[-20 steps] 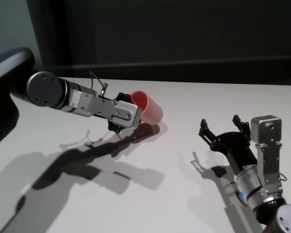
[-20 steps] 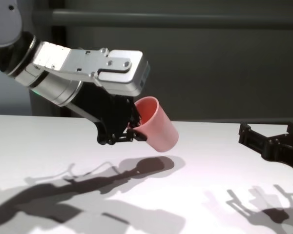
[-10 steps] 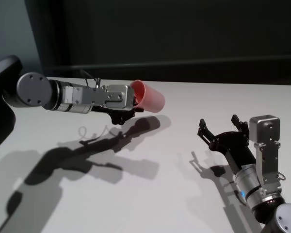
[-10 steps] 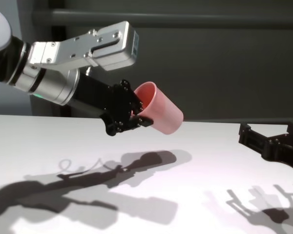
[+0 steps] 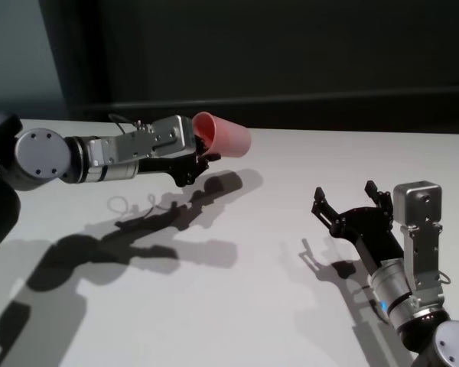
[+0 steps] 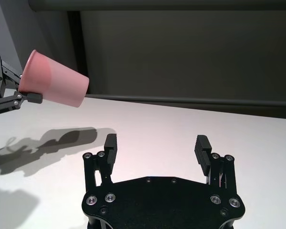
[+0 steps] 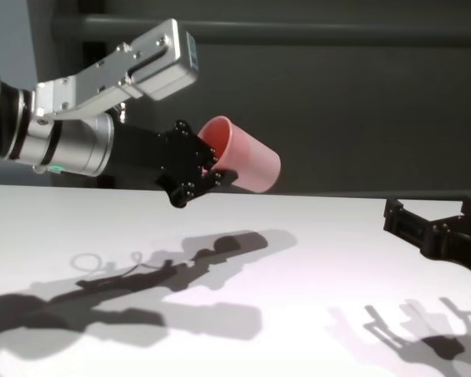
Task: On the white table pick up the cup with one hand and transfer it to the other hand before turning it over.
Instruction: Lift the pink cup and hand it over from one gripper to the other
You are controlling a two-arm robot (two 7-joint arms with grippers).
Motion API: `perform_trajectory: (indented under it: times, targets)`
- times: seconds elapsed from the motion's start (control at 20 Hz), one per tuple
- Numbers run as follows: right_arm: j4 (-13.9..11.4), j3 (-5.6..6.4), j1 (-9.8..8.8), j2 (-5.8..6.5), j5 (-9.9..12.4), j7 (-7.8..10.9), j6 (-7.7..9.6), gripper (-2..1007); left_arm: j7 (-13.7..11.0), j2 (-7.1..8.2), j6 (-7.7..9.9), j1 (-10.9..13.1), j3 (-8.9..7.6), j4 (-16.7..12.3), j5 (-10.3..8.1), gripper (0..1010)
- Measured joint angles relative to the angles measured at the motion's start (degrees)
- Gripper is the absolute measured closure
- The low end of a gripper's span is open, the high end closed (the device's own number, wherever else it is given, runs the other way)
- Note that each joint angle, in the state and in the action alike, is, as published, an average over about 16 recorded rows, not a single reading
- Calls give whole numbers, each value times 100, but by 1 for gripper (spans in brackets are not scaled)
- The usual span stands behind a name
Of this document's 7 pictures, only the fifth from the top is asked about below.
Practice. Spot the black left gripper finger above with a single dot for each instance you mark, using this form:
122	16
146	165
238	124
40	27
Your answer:
210	156
202	143

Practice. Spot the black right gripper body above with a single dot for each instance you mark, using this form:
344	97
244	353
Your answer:
371	233

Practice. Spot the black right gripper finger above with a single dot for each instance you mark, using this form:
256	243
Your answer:
382	202
327	210

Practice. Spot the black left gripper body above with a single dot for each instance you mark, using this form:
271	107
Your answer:
176	168

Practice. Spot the pink plastic cup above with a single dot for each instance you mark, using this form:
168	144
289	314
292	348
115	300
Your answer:
229	137

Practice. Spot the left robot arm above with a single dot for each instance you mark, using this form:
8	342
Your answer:
42	153

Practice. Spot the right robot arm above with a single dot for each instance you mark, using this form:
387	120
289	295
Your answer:
394	283

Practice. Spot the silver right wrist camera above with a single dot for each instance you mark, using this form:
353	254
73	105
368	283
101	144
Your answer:
417	202

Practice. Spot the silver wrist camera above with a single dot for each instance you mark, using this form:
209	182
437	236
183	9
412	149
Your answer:
164	134
417	202

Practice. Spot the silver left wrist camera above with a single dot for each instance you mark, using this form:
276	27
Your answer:
164	134

